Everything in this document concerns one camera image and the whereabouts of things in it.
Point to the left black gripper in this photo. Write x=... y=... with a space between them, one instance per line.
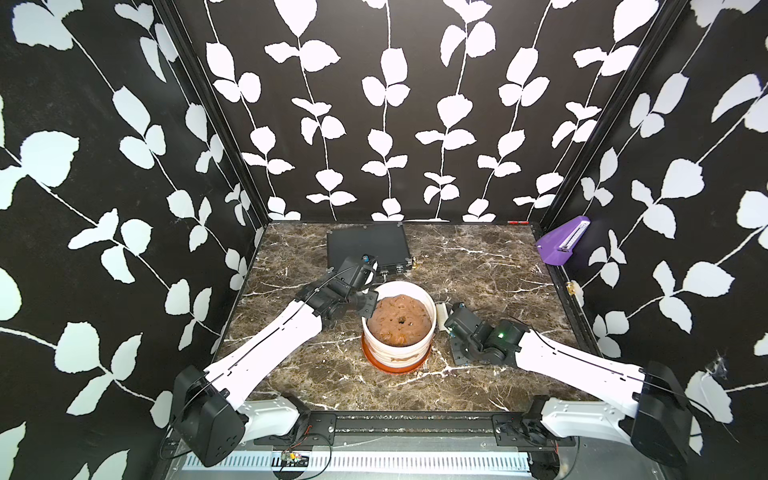
x=368 y=307

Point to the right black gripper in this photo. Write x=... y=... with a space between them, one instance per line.
x=455 y=355

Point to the white ceramic pot with mud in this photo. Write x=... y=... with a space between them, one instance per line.
x=403 y=322

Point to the white and blue scrub brush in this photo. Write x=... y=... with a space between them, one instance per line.
x=442 y=314

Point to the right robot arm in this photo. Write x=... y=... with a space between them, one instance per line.
x=644 y=407

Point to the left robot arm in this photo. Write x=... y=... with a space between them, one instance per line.
x=210 y=410

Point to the orange pot saucer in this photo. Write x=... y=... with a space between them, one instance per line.
x=395 y=366

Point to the black flat case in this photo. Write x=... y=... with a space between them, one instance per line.
x=386 y=242

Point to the white perforated strip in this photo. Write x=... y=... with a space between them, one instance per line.
x=463 y=463

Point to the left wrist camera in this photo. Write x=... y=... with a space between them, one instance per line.
x=358 y=272

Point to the black front mounting rail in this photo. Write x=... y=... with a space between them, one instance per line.
x=414 y=427

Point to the small circuit board with wires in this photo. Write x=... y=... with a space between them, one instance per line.
x=290 y=459

